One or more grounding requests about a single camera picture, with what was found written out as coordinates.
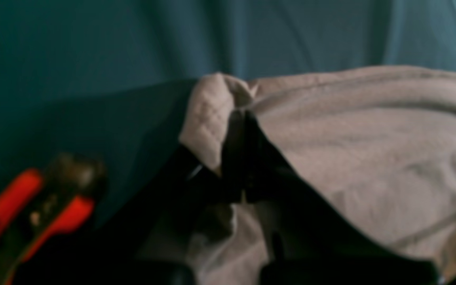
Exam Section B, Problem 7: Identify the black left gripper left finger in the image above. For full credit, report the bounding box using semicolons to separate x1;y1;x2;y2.
14;111;246;285

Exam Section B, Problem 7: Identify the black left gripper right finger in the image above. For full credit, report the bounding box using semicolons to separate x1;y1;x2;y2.
244;112;442;285

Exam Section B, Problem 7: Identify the beige T-shirt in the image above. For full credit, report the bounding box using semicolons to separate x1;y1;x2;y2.
139;65;456;285

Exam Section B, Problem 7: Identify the orange black utility knife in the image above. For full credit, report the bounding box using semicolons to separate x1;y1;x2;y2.
0;153;107;285

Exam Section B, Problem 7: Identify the blue table cloth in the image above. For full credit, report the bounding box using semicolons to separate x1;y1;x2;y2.
0;0;456;223

